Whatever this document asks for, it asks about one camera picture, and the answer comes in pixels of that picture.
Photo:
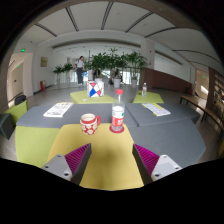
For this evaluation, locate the wooden bench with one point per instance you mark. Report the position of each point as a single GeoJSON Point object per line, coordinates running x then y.
{"type": "Point", "coordinates": [193, 99]}

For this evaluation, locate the small clear water bottle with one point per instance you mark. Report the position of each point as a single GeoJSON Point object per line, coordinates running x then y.
{"type": "Point", "coordinates": [144, 90]}

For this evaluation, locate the red white blue patterned box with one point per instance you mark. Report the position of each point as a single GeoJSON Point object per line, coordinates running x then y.
{"type": "Point", "coordinates": [95, 89]}

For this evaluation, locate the person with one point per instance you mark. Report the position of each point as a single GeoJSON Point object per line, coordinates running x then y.
{"type": "Point", "coordinates": [80, 68]}

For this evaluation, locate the yellow and white booklet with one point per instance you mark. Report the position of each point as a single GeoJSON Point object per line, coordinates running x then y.
{"type": "Point", "coordinates": [156, 109]}

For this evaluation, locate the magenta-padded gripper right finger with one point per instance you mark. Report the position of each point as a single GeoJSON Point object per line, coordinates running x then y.
{"type": "Point", "coordinates": [163, 165]}

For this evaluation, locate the framed wall plaque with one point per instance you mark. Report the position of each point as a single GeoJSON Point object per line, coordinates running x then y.
{"type": "Point", "coordinates": [44, 61]}

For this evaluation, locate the red fire extinguisher box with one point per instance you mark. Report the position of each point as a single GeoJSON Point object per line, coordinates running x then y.
{"type": "Point", "coordinates": [42, 85]}

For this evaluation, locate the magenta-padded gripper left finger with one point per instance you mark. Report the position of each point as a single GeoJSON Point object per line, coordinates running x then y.
{"type": "Point", "coordinates": [60, 165]}

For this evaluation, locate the black bag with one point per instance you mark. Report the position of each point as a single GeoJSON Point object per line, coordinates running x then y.
{"type": "Point", "coordinates": [20, 99]}

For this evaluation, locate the large green low table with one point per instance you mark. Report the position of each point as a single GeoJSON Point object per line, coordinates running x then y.
{"type": "Point", "coordinates": [80, 97]}

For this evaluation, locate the green armchair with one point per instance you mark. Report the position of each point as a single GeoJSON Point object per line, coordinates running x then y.
{"type": "Point", "coordinates": [18, 112]}

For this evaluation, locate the dark grey armchair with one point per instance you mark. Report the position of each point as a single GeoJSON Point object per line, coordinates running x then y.
{"type": "Point", "coordinates": [6, 125]}

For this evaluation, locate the flat round red coaster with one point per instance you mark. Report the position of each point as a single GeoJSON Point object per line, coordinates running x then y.
{"type": "Point", "coordinates": [112, 130]}

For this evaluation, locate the group of green potted plants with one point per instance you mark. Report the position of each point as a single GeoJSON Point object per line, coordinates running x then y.
{"type": "Point", "coordinates": [106, 61]}

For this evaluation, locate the red and white mug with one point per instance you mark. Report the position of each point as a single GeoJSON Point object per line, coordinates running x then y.
{"type": "Point", "coordinates": [88, 124]}

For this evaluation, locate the small green low table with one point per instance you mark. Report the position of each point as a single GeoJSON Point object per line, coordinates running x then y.
{"type": "Point", "coordinates": [151, 97]}

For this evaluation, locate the green exit sign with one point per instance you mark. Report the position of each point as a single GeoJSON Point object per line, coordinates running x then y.
{"type": "Point", "coordinates": [23, 50]}

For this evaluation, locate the clear water bottle red cap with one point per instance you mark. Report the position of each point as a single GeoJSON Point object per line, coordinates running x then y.
{"type": "Point", "coordinates": [117, 115]}

